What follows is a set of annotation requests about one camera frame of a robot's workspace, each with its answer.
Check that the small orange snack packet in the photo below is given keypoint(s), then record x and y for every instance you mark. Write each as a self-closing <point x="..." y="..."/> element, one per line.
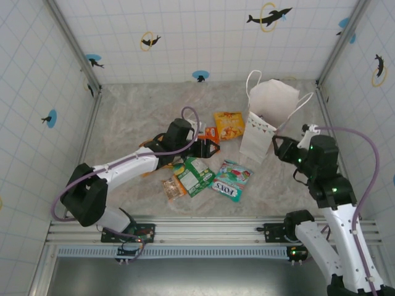
<point x="211" y="132"/>

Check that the green snack bag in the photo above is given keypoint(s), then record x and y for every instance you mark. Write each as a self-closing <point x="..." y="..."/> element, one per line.
<point x="194" y="179"/>

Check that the yellow chip bag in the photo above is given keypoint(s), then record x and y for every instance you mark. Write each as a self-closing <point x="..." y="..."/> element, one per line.
<point x="230" y="126"/>

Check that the teal Fox's candy bag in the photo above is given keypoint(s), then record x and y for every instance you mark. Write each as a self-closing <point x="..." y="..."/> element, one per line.
<point x="231" y="182"/>

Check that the small clear brown snack packet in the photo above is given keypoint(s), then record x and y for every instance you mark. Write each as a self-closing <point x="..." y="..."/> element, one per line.
<point x="172" y="188"/>

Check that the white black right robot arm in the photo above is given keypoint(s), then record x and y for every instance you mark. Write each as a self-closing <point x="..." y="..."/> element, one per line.
<point x="339" y="234"/>

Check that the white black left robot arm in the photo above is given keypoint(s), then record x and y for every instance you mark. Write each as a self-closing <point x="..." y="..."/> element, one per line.
<point x="122" y="168"/>

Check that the penguin blue oval sticker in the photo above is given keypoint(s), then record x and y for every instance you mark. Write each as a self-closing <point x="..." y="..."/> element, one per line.
<point x="200" y="76"/>

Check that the shark blue oval sticker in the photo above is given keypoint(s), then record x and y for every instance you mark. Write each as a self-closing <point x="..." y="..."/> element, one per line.
<point x="94" y="61"/>

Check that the seal blue oval sticker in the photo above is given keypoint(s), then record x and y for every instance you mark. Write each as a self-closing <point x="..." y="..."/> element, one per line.
<point x="51" y="118"/>

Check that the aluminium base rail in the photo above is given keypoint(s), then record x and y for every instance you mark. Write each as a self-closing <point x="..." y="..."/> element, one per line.
<point x="210" y="231"/>

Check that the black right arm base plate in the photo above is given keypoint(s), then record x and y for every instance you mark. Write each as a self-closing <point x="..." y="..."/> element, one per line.
<point x="273" y="231"/>

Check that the aluminium corner post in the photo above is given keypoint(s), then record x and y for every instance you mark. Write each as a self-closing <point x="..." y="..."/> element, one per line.
<point x="74" y="43"/>
<point x="332" y="61"/>

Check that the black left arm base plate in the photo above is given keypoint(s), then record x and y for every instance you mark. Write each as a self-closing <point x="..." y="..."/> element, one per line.
<point x="148" y="229"/>

